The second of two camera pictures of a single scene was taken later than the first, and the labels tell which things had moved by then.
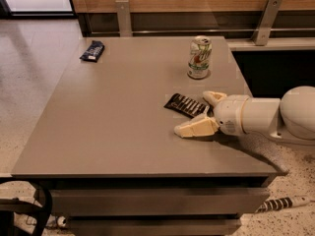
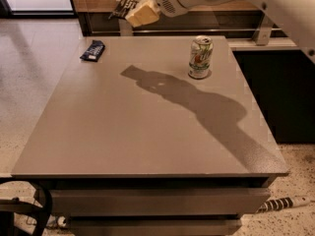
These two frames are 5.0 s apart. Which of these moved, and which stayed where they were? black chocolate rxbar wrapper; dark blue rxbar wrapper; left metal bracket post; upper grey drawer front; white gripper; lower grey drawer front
Moved: black chocolate rxbar wrapper; white gripper
Stayed: upper grey drawer front; left metal bracket post; dark blue rxbar wrapper; lower grey drawer front
